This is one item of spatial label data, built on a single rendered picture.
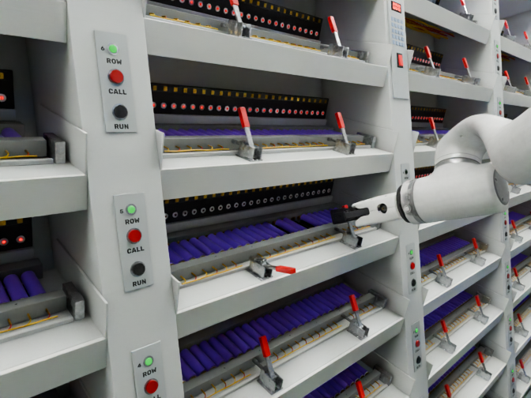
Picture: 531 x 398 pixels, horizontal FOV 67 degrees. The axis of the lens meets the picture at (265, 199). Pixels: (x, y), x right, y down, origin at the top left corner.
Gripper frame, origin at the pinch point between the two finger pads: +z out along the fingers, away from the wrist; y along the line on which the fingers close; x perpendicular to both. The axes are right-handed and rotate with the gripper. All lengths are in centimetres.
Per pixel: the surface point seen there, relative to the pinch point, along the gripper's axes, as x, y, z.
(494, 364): -65, 81, 10
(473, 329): -46, 62, 6
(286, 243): -3.0, -16.0, 3.1
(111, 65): 25, -50, -8
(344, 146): 14.2, -1.1, -4.5
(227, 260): -3.3, -30.8, 2.8
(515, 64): 52, 156, -1
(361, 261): -10.7, 1.3, -0.8
